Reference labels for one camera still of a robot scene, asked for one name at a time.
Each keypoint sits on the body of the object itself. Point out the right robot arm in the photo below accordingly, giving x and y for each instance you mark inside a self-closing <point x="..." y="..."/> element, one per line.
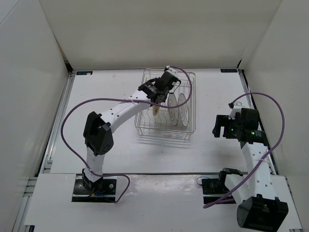
<point x="259" y="207"/>

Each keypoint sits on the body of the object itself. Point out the left aluminium frame rail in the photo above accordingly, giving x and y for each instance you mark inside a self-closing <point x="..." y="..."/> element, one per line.
<point x="46" y="161"/>

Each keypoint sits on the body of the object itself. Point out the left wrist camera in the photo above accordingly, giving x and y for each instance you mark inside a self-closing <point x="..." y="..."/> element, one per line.
<point x="170" y="70"/>

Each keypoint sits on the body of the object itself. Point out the corner label sticker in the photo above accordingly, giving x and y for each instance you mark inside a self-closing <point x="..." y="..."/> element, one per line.
<point x="229" y="70"/>
<point x="84" y="73"/>

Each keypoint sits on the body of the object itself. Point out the left corner label sticker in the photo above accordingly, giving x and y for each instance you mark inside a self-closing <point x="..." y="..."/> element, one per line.
<point x="84" y="73"/>

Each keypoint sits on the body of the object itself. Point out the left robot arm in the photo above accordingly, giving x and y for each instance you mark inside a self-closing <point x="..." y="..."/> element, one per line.
<point x="100" y="127"/>

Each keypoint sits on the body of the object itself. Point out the right corner label sticker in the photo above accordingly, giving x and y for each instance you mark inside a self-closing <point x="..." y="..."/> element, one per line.
<point x="229" y="70"/>

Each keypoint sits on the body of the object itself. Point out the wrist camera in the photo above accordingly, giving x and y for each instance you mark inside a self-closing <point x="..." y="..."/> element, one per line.
<point x="235" y="108"/>
<point x="170" y="70"/>

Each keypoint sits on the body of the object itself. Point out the white plate middle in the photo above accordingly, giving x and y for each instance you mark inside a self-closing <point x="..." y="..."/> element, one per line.
<point x="173" y="112"/>

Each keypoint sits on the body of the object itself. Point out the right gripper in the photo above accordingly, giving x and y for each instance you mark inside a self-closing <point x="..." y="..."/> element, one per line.
<point x="221" y="121"/>

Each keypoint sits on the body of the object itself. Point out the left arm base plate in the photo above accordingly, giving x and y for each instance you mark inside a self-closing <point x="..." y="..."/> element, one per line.
<point x="104" y="193"/>

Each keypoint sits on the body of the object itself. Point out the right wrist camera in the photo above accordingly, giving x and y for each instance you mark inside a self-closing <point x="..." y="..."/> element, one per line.
<point x="235" y="108"/>

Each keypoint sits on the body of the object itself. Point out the wire dish rack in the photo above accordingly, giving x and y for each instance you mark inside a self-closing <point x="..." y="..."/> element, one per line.
<point x="160" y="125"/>

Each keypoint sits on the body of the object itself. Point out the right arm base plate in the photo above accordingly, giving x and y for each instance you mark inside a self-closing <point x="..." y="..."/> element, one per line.
<point x="214" y="188"/>

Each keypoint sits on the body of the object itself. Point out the white plate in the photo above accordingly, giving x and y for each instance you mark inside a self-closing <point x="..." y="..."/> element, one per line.
<point x="173" y="112"/>
<point x="183" y="110"/>

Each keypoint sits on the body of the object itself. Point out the cream floral plate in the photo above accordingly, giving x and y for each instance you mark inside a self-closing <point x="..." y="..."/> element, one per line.
<point x="155" y="110"/>

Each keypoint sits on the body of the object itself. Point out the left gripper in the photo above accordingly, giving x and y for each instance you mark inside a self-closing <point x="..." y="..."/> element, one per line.
<point x="156" y="79"/>

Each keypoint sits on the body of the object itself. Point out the white plate right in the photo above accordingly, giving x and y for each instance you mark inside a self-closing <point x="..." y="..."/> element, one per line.
<point x="183" y="110"/>

